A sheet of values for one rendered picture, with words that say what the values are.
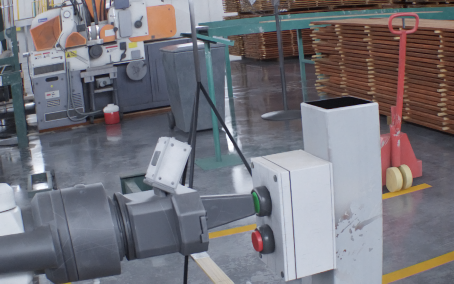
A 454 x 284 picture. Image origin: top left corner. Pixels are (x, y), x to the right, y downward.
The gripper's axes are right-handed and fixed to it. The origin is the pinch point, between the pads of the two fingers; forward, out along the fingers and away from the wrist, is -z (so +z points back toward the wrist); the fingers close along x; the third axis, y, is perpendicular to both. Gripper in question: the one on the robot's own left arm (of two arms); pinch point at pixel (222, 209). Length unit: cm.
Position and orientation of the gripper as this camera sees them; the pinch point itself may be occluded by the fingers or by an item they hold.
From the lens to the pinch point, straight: 62.9
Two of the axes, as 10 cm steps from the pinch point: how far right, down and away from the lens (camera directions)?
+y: -1.4, -9.9, -0.7
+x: 3.1, 0.2, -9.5
